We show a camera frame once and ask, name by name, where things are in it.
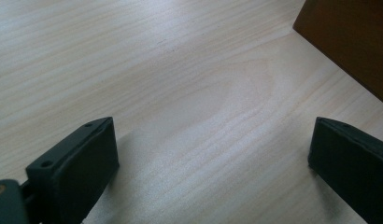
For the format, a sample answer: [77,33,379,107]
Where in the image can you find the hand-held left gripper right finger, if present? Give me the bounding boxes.
[307,116,383,224]

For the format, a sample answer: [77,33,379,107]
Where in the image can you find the brown wooden box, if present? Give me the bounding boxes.
[292,0,383,108]

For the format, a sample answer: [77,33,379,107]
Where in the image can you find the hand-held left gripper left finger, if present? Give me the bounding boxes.
[25,116,121,224]

